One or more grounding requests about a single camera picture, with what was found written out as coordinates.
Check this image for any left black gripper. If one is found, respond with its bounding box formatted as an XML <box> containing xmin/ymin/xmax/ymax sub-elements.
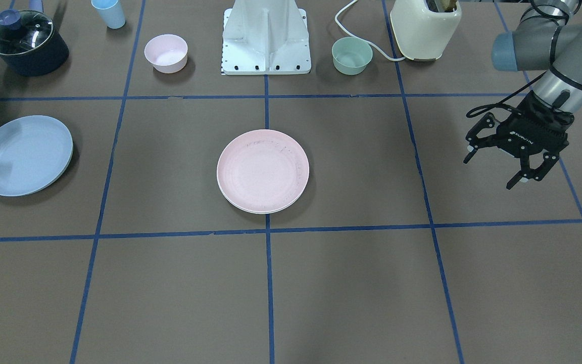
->
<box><xmin>463</xmin><ymin>91</ymin><xmax>574</xmax><ymax>191</ymax></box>

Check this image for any light blue plate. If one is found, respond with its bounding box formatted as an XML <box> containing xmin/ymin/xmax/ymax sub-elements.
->
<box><xmin>0</xmin><ymin>115</ymin><xmax>74</xmax><ymax>197</ymax></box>

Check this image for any pink plate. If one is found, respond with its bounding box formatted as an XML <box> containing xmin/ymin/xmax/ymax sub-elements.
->
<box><xmin>216</xmin><ymin>129</ymin><xmax>310</xmax><ymax>214</ymax></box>

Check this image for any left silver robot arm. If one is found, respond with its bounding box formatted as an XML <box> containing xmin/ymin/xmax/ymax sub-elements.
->
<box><xmin>464</xmin><ymin>1</ymin><xmax>582</xmax><ymax>189</ymax></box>

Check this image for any dark pot with glass lid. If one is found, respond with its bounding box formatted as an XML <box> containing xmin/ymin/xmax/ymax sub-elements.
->
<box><xmin>0</xmin><ymin>9</ymin><xmax>70</xmax><ymax>77</ymax></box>

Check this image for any cream toaster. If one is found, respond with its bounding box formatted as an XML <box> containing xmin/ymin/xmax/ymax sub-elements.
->
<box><xmin>390</xmin><ymin>1</ymin><xmax>463</xmax><ymax>62</ymax></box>

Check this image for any green bowl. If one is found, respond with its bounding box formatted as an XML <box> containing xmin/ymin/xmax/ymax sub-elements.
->
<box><xmin>331</xmin><ymin>37</ymin><xmax>373</xmax><ymax>75</ymax></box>

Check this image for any light blue cup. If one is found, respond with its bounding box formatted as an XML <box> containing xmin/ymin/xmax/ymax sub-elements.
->
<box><xmin>91</xmin><ymin>0</ymin><xmax>126</xmax><ymax>29</ymax></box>

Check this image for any pink bowl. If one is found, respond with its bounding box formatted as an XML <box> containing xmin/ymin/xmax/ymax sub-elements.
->
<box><xmin>143</xmin><ymin>34</ymin><xmax>188</xmax><ymax>74</ymax></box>

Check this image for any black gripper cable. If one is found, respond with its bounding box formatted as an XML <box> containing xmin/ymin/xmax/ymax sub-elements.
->
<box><xmin>466</xmin><ymin>88</ymin><xmax>537</xmax><ymax>119</ymax></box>

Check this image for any white toaster cord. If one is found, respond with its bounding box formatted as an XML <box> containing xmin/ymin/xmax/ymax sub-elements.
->
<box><xmin>334</xmin><ymin>0</ymin><xmax>406</xmax><ymax>62</ymax></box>

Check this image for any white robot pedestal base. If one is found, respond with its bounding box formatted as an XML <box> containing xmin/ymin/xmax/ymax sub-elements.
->
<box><xmin>220</xmin><ymin>1</ymin><xmax>312</xmax><ymax>75</ymax></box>

